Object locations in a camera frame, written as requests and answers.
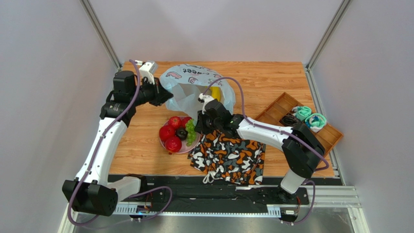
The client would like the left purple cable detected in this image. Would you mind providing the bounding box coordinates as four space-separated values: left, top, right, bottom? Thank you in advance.
67 59 173 227

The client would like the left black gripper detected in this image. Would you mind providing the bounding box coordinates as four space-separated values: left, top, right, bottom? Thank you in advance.
129 76 173 107

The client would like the light blue plastic bag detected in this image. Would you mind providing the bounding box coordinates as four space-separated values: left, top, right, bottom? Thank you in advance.
160 64 236 122

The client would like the red apple back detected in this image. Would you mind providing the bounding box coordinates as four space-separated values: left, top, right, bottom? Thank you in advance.
168 116 182 130

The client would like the teal sock roll left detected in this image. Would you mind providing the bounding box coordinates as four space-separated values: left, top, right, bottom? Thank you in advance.
292 106 312 121

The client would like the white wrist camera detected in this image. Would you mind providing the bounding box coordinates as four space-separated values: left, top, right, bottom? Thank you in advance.
198 93 215 114
138 61 158 84

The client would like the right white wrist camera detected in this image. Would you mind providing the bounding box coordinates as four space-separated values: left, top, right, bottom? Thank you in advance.
198 93 215 114

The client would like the red apple front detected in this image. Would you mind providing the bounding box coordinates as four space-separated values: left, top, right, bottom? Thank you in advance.
164 136 182 154

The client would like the red apple right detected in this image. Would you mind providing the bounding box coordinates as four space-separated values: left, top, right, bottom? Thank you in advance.
181 116 192 129

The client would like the black cable bundle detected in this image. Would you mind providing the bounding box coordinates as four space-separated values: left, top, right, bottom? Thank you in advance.
279 113 303 127

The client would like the green grape bunch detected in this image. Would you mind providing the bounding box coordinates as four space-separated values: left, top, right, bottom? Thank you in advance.
185 119 197 146

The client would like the teal white sock roll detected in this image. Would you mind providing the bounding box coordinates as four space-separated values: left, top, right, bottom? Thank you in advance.
305 113 327 133

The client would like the wooden compartment tray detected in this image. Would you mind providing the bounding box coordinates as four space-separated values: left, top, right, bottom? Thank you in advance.
255 92 344 157

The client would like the pink plate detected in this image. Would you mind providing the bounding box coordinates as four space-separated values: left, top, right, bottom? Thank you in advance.
159 116 201 154

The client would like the red apple left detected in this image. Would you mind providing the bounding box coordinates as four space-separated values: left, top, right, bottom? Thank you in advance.
158 125 175 142

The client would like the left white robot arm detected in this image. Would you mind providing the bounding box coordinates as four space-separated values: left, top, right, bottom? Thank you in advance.
62 71 173 216

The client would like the red apple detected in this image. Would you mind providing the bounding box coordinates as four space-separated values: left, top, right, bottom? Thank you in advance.
164 136 182 154
158 125 175 142
181 116 192 129
168 116 182 130

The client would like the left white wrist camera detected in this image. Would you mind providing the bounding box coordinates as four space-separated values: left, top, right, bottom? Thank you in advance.
138 61 158 84

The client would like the dark purple plum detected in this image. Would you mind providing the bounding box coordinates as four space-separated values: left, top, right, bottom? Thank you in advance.
175 127 188 141

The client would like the yellow banana bunch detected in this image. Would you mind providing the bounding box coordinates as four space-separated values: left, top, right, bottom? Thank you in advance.
209 86 221 102

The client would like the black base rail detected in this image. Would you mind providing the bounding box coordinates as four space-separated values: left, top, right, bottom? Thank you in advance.
106 174 344 216

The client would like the camouflage patterned cloth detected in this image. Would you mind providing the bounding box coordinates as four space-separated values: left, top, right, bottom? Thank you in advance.
188 131 266 185

